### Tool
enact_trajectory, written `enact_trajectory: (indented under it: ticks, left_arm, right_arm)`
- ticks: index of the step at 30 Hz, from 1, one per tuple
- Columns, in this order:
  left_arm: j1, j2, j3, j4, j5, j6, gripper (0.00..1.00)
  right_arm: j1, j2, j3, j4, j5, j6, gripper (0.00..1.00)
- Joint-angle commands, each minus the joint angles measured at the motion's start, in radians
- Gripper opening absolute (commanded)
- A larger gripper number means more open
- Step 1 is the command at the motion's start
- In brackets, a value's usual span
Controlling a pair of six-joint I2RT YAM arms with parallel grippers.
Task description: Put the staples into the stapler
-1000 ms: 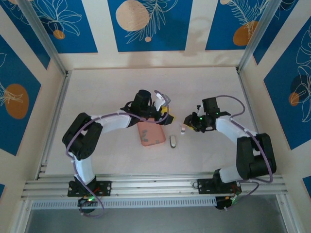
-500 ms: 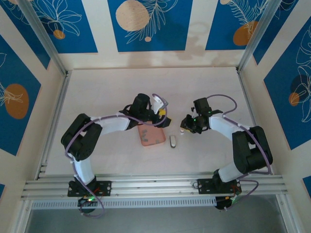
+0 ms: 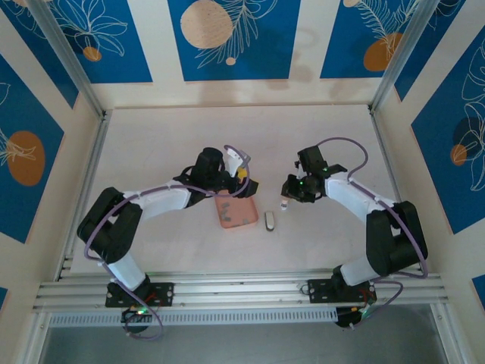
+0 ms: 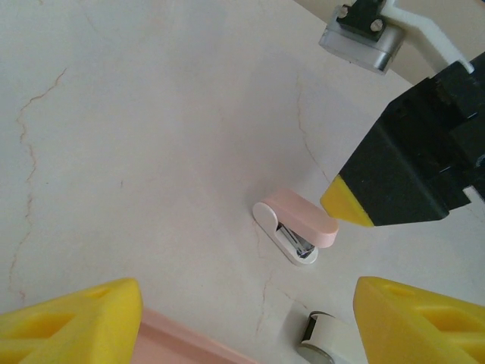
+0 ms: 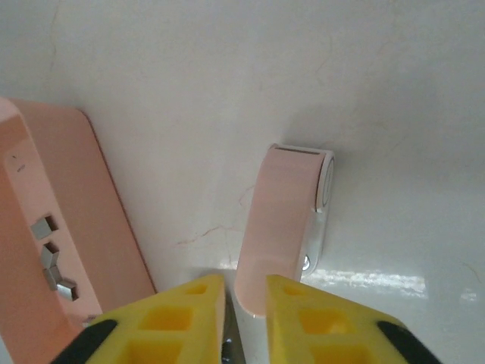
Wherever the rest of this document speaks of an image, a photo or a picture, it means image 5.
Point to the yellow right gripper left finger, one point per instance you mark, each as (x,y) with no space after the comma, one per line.
(166,322)

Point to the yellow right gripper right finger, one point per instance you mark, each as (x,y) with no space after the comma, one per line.
(322,326)

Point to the pink plastic tray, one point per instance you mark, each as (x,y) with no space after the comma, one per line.
(57,170)

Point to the pink stapler body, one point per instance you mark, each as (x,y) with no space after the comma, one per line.
(280,212)

